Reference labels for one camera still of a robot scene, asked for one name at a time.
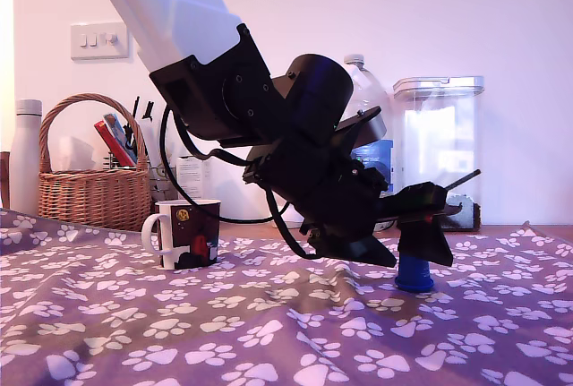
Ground blue coffee capsule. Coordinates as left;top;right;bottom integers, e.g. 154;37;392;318
393;254;434;293

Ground black scoop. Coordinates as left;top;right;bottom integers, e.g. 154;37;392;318
440;169;482;190

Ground clear plastic storage container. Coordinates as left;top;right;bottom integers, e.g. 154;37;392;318
392;75;485;232

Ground paw print table cloth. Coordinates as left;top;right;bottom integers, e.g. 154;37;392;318
0;207;573;386

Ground mug with dark print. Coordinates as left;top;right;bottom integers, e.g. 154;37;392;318
141;199;222;270

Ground large clear water bottle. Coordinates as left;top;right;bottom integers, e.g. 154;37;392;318
342;53;397;231

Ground white carton box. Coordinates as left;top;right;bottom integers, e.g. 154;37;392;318
175;156;212;202

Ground red packet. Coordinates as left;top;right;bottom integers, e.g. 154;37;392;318
93;120;138;167

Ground woven wicker basket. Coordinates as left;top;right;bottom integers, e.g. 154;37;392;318
38;93;154;231

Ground blue packet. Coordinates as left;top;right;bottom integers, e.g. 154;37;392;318
102;112;131;145

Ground white metal bottle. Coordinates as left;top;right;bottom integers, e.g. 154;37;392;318
9;99;44;218

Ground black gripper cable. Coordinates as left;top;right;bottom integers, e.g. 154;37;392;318
263;186;323;262

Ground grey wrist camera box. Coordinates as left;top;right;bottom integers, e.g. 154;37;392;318
333;106;389;150

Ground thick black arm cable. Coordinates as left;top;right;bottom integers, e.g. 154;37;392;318
172;112;252;167

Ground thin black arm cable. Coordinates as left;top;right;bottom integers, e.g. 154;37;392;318
158;106;292;225

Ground white light switch plate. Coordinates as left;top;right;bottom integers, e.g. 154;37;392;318
70;21;131;61

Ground brown wooden post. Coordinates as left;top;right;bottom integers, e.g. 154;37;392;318
0;151;11;210

